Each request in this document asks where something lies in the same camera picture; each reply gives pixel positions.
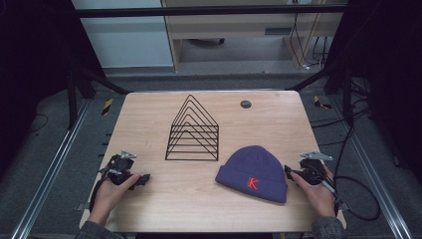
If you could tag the person's left hand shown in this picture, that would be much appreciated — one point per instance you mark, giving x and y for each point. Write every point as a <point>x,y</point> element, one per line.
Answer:
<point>111,195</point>

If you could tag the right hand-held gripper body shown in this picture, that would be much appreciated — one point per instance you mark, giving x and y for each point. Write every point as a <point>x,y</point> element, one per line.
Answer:
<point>312,170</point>

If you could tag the purple knit beanie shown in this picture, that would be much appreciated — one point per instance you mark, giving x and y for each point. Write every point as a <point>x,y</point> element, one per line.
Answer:
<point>253,172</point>

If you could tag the yellow black striped tape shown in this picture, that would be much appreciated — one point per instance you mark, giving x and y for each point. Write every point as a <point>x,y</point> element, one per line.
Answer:
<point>107,106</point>
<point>320,103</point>

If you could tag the dark curtain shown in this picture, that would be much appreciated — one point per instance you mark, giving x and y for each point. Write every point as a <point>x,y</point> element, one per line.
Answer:
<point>30,66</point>
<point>388,66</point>

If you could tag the person's right hand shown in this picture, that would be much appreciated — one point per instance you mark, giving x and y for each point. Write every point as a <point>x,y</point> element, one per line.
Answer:
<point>315,195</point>

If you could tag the light wooden desk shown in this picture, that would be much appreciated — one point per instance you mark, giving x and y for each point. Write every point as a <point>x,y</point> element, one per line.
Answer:
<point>232,23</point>

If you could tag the round grey table grommet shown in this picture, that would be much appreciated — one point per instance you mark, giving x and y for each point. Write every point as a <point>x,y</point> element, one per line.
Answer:
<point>245,104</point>

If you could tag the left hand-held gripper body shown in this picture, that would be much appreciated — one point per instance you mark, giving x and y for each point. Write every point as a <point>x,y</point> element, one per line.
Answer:
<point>120,165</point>

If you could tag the black metal stand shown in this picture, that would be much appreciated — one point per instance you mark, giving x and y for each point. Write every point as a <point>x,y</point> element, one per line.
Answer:
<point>346,96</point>
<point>71,99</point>

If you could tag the black horizontal frame bar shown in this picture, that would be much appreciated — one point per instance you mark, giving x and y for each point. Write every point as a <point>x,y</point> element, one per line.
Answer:
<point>199,11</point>

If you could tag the white cabinet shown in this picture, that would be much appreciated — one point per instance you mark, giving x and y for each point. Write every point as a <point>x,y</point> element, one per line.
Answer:
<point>126,36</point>

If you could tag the aluminium floor rail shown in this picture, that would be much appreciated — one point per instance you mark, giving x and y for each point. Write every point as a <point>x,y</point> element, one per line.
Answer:
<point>378,186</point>
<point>49,172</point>

